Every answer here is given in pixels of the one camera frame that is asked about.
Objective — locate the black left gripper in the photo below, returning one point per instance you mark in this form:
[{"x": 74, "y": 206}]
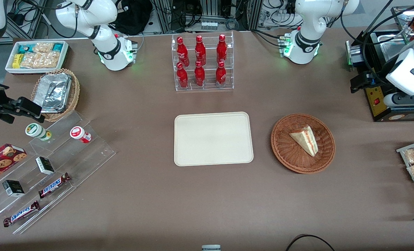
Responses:
[{"x": 384, "y": 73}]

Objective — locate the round brown wicker basket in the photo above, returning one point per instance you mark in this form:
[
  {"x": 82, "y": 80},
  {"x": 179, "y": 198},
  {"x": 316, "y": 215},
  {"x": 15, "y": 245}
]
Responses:
[{"x": 287, "y": 150}]

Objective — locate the black bag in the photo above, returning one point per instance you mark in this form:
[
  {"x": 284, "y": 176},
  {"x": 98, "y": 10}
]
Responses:
[{"x": 133, "y": 15}]

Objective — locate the aluminium equipment rack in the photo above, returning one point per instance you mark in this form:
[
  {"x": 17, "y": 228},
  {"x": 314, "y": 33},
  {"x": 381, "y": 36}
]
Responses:
[{"x": 212, "y": 8}]

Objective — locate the triangular sandwich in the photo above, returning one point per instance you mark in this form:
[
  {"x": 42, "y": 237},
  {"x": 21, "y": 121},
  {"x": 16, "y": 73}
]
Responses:
[{"x": 306, "y": 141}]

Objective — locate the yellow snack packet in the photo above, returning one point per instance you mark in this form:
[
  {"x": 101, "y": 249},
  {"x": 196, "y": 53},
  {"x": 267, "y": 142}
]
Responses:
[{"x": 17, "y": 61}]

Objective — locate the green lidded yogurt cup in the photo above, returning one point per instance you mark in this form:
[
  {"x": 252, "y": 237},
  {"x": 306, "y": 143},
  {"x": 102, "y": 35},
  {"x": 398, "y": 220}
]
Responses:
[{"x": 36, "y": 131}]

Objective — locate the small grey white object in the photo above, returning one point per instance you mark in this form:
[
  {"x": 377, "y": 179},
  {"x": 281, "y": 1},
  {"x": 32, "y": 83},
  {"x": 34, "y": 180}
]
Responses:
[{"x": 211, "y": 248}]

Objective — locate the red cola bottle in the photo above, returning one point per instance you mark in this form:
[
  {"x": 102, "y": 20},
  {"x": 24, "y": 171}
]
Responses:
[
  {"x": 199, "y": 75},
  {"x": 221, "y": 50},
  {"x": 200, "y": 52},
  {"x": 182, "y": 77},
  {"x": 182, "y": 52},
  {"x": 221, "y": 75}
]

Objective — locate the light wicker basket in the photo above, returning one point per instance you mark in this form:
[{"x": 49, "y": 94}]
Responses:
[{"x": 74, "y": 94}]

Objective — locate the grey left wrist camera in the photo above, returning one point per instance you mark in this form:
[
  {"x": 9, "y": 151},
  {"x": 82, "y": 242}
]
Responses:
[{"x": 393, "y": 100}]

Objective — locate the red tartan cookie box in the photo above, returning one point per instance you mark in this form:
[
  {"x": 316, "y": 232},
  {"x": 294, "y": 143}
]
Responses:
[{"x": 1, "y": 160}]

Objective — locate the teal snack packet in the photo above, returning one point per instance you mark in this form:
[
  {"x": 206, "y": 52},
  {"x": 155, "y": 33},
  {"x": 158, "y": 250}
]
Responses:
[
  {"x": 57, "y": 47},
  {"x": 24, "y": 48}
]

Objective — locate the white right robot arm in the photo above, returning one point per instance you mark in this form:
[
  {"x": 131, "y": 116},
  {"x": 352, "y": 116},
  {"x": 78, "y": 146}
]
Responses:
[{"x": 112, "y": 52}]

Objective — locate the Snickers chocolate bar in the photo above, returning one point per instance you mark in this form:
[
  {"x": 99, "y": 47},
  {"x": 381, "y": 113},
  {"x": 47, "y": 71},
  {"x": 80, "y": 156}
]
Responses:
[
  {"x": 20, "y": 213},
  {"x": 53, "y": 185}
]

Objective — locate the black appliance with yellow label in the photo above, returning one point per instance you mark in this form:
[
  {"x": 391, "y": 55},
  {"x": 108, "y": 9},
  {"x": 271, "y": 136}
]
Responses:
[{"x": 377, "y": 101}]

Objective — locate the small black box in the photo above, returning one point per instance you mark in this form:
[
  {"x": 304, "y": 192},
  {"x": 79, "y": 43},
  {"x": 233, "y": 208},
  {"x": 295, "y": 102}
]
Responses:
[
  {"x": 13, "y": 188},
  {"x": 45, "y": 165}
]

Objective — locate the stack of foil trays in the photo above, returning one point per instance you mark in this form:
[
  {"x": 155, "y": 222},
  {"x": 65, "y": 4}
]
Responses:
[{"x": 52, "y": 92}]

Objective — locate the red lidded yogurt cup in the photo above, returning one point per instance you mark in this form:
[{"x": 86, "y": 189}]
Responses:
[{"x": 79, "y": 134}]

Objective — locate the clear bag of crackers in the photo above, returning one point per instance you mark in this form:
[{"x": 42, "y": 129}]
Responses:
[
  {"x": 43, "y": 47},
  {"x": 41, "y": 60}
]

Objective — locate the aluminium frame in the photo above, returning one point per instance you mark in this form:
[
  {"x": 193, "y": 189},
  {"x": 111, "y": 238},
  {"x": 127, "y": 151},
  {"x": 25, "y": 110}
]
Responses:
[{"x": 32, "y": 17}]

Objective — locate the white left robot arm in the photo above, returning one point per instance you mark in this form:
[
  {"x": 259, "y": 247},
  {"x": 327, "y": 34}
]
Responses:
[{"x": 306, "y": 38}]

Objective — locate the white power strip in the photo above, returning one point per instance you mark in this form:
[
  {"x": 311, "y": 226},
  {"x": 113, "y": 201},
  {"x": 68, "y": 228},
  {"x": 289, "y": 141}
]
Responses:
[{"x": 209, "y": 25}]

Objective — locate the white rectangular snack bin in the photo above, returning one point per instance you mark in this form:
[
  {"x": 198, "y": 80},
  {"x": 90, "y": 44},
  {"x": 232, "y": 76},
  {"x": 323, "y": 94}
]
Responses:
[{"x": 64, "y": 55}]

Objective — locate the clear acrylic bottle rack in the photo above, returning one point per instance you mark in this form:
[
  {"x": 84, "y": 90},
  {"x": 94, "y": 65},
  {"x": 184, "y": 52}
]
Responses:
[{"x": 208, "y": 85}]

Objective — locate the white snack tray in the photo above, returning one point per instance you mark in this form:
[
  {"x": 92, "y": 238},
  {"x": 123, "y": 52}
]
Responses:
[{"x": 410, "y": 174}]

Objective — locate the cream rectangular tray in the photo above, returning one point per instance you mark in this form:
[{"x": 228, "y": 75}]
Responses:
[{"x": 213, "y": 139}]

